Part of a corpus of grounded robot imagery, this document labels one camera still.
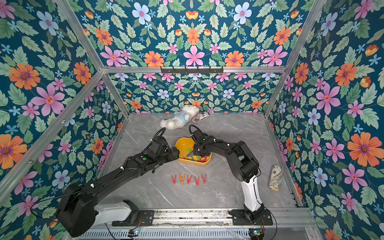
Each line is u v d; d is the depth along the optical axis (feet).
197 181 2.81
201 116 3.77
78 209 1.31
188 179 2.83
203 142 2.38
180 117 3.52
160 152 2.15
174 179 2.83
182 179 2.82
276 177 2.75
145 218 2.41
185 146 3.32
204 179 2.82
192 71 3.07
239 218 2.39
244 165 1.74
